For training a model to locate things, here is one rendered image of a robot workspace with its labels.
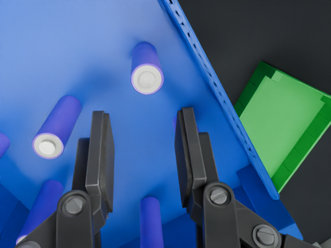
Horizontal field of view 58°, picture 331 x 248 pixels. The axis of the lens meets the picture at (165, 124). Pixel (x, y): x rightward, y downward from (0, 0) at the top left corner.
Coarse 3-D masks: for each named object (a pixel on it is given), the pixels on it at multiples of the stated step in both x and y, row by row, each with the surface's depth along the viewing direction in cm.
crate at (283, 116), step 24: (264, 72) 61; (240, 96) 67; (264, 96) 68; (288, 96) 69; (312, 96) 69; (240, 120) 70; (264, 120) 71; (288, 120) 71; (312, 120) 72; (264, 144) 73; (288, 144) 74; (312, 144) 69; (288, 168) 73
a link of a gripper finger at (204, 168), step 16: (192, 112) 14; (176, 128) 15; (192, 128) 13; (176, 144) 15; (192, 144) 12; (208, 144) 14; (176, 160) 15; (192, 160) 12; (208, 160) 13; (192, 176) 12; (208, 176) 12; (192, 192) 12; (192, 208) 12; (240, 208) 12; (240, 224) 11; (256, 224) 11; (240, 240) 11; (256, 240) 11; (272, 240) 11
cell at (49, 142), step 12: (72, 96) 23; (60, 108) 20; (72, 108) 21; (48, 120) 19; (60, 120) 19; (72, 120) 20; (48, 132) 17; (60, 132) 18; (36, 144) 17; (48, 144) 17; (60, 144) 17; (48, 156) 18
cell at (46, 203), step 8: (48, 184) 25; (56, 184) 25; (40, 192) 24; (48, 192) 24; (56, 192) 25; (40, 200) 23; (48, 200) 23; (56, 200) 24; (32, 208) 23; (40, 208) 22; (48, 208) 23; (56, 208) 24; (32, 216) 22; (40, 216) 22; (48, 216) 22; (24, 224) 21; (32, 224) 21; (24, 232) 20; (16, 240) 20
